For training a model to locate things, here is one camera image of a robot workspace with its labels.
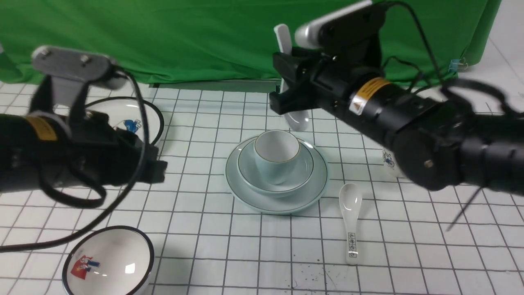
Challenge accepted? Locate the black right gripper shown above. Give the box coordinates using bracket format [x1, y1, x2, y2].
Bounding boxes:
[269, 47, 382, 127]

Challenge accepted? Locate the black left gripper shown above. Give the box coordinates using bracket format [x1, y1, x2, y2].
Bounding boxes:
[65, 121, 168, 186]

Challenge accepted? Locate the plain white spoon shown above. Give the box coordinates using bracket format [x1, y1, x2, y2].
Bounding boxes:
[273, 24, 311, 132]

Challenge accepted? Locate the pale green cup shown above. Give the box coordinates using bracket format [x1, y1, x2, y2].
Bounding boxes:
[254, 130, 301, 185]

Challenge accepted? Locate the pale green bowl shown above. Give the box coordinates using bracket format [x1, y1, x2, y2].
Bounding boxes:
[237, 139, 314, 198]

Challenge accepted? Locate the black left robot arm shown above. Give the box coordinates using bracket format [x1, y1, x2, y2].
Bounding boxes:
[0, 111, 168, 193]

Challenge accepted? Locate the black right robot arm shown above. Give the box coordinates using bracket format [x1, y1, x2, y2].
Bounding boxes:
[270, 48, 523, 194]

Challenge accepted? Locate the green metal base bar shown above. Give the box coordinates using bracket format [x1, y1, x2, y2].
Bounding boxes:
[150, 79, 281, 93]

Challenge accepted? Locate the black-rimmed illustrated white plate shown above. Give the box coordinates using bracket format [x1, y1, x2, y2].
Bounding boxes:
[84, 96, 165, 146]

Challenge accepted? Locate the black-rimmed illustrated white bowl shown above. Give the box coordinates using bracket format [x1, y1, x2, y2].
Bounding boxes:
[61, 225, 155, 295]

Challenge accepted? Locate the black-rimmed white cup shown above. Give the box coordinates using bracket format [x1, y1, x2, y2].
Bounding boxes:
[382, 149, 404, 179]

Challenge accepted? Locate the white spoon with label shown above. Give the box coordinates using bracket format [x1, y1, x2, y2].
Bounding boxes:
[339, 183, 363, 266]

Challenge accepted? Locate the pale green plate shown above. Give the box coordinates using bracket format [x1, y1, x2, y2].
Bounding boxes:
[224, 137, 330, 215]

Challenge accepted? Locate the green backdrop cloth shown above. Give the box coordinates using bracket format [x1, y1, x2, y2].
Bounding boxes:
[0, 0, 501, 84]

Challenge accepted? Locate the blue binder clip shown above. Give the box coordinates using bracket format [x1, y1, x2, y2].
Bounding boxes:
[447, 58, 469, 73]

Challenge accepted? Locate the white grid tablecloth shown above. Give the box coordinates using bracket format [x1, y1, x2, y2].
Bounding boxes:
[0, 80, 524, 295]

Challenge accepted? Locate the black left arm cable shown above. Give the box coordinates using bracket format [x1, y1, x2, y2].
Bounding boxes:
[0, 70, 165, 252]

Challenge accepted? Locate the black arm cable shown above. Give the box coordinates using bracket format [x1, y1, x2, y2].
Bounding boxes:
[0, 70, 165, 252]
[379, 0, 524, 232]

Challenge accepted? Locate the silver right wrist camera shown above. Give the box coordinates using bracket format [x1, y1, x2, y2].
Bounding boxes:
[294, 0, 386, 50]

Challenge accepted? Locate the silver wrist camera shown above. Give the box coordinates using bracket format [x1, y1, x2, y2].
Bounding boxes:
[29, 45, 127, 124]
[294, 0, 386, 50]

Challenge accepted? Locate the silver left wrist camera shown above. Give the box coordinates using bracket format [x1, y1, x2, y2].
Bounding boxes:
[29, 45, 127, 124]

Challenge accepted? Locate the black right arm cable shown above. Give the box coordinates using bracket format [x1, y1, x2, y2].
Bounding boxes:
[379, 0, 524, 232]

